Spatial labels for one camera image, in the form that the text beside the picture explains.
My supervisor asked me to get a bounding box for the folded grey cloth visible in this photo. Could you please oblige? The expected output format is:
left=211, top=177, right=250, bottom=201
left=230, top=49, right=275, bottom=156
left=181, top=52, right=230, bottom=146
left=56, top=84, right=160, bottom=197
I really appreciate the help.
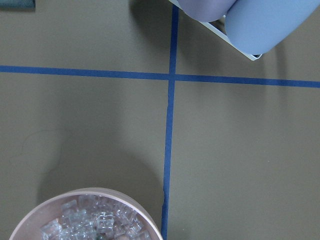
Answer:
left=0, top=0, right=36, bottom=10

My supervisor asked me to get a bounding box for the pink bowl with ice cubes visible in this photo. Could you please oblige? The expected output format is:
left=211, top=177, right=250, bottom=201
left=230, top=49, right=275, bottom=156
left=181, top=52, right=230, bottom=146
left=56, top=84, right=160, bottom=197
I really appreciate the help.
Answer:
left=10, top=188, right=162, bottom=240

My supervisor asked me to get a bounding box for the white wire cup rack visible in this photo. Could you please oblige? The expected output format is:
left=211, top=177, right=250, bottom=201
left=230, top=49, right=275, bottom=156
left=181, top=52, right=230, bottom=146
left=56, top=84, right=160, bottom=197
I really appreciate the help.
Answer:
left=168, top=0, right=264, bottom=62

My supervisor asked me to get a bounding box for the purple cup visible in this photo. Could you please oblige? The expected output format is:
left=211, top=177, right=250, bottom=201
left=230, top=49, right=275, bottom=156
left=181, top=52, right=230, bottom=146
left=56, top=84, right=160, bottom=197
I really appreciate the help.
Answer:
left=177, top=0, right=236, bottom=22

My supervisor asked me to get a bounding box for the light blue cup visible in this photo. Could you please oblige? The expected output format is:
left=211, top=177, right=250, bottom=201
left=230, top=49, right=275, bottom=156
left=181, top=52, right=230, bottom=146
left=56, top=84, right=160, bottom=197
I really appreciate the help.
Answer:
left=225, top=0, right=320, bottom=55

